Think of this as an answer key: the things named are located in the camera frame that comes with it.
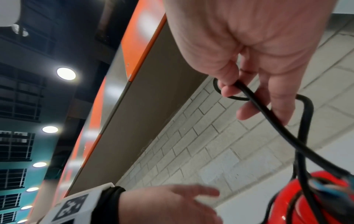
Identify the orange and grey cabinet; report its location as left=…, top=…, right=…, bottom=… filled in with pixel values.
left=27, top=0, right=214, bottom=224

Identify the red hair dryer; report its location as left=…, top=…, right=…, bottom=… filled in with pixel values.
left=261, top=170, right=354, bottom=224

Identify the row of round ceiling lights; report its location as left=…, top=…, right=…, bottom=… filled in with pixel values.
left=16, top=67, right=77, bottom=224

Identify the person's left hand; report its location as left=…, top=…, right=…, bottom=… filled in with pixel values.
left=118, top=184, right=223, bottom=224

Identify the person's right hand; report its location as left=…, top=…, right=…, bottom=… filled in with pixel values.
left=163, top=0, right=337, bottom=127

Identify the left wristband with marker tiles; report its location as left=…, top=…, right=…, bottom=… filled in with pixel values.
left=41, top=182, right=126, bottom=224

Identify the white round lamp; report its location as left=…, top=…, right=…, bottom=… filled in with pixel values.
left=0, top=0, right=23, bottom=27

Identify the black power cord with plug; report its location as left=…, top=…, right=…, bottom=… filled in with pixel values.
left=213, top=77, right=354, bottom=224

